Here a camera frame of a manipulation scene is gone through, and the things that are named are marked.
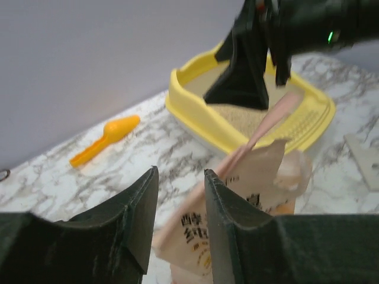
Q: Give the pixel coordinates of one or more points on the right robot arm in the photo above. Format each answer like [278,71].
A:
[281,29]

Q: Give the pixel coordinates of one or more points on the yellow litter box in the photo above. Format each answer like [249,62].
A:
[223,128]

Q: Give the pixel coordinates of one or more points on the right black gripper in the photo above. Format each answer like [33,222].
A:
[251,37]

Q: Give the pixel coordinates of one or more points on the orange plastic scoop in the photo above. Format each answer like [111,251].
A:
[113,132]

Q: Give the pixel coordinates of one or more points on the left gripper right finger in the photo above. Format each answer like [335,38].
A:
[290,248]

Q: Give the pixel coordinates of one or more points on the pink cat litter bag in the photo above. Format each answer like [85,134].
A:
[264,182]

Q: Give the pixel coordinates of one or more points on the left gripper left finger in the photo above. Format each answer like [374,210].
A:
[109,243]

